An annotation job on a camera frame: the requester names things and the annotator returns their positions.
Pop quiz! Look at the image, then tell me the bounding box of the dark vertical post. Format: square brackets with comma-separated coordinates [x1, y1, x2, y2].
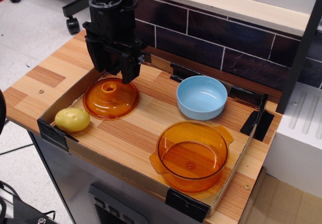
[276, 0, 321, 114]

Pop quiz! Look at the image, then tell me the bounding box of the orange glass pot lid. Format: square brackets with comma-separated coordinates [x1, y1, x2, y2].
[83, 78, 140, 120]

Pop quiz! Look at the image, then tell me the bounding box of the orange glass pot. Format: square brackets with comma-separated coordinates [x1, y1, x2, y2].
[150, 120, 233, 192]

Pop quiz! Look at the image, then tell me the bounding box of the cardboard fence with black tape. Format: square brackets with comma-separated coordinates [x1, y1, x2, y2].
[40, 49, 281, 223]

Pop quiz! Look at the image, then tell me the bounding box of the yellow plastic potato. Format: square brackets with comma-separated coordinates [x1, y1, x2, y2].
[54, 107, 90, 132]

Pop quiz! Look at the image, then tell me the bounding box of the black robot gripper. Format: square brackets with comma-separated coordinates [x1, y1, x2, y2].
[83, 0, 143, 84]

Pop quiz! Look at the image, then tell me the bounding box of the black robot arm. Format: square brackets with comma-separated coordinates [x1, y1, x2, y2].
[83, 0, 145, 84]

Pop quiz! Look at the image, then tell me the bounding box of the light blue bowl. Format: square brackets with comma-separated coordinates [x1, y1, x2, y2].
[177, 76, 228, 121]

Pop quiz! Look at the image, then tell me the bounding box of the grey oven control panel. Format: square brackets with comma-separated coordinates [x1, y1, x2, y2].
[89, 184, 148, 224]

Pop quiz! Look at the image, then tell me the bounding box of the black office chair base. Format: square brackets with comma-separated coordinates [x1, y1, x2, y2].
[62, 0, 89, 35]

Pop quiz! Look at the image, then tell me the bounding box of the white ribbed sink unit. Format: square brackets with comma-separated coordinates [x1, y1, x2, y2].
[264, 83, 321, 197]

